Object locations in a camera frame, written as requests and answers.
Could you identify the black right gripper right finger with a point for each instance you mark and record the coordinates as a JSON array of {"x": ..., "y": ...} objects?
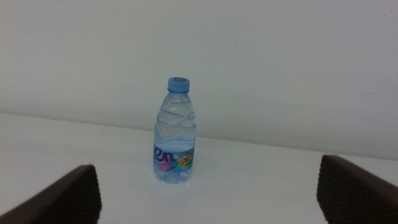
[{"x": 357, "y": 193}]

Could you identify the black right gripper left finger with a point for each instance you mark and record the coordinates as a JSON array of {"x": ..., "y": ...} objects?
[{"x": 65, "y": 199}]

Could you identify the blue-capped water bottle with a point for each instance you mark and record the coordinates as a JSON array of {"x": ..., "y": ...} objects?
[{"x": 174, "y": 133}]

